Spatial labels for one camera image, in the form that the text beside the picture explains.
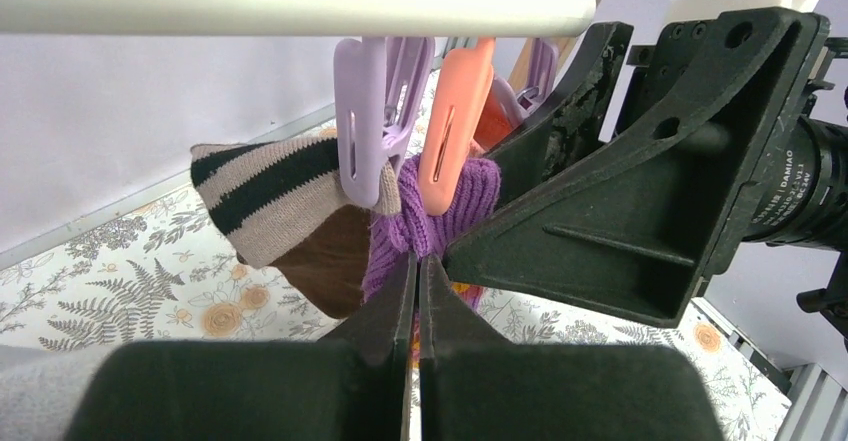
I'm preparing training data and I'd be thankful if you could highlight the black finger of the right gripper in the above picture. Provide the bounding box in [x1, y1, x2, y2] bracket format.
[485, 22, 634, 209]

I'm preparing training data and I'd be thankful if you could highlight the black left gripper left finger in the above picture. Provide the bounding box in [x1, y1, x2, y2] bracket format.
[66, 255, 417, 440]

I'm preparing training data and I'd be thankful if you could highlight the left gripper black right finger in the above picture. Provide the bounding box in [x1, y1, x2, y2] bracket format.
[418, 257, 722, 440]

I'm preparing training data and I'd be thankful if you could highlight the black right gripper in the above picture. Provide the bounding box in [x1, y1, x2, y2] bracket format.
[443, 7, 847, 327]

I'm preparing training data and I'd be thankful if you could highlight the pink clothespin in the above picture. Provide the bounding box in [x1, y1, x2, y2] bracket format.
[418, 38, 495, 216]

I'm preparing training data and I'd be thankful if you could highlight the purple striped sock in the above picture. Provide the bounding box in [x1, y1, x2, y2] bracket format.
[362, 155, 501, 299]

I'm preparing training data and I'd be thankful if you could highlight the purple clothespin right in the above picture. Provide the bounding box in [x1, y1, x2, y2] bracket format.
[485, 38, 559, 127]

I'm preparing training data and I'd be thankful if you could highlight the purple clothespin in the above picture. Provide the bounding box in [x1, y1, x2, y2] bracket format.
[333, 37, 436, 208]
[485, 38, 559, 127]

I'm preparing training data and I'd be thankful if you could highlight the pink hanging sock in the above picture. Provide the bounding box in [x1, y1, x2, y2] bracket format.
[470, 92, 513, 157]

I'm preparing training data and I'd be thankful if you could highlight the purple clothespin middle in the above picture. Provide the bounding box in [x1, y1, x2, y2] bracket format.
[333, 37, 436, 208]

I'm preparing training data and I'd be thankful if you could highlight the dark brown hanging sock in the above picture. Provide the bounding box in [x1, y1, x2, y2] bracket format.
[190, 136, 401, 319]

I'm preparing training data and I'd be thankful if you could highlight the floral patterned table mat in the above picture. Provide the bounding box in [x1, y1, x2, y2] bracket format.
[1, 182, 791, 440]

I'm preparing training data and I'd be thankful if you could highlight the grey hanging towel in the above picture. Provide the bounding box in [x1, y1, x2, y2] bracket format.
[1, 345, 114, 440]

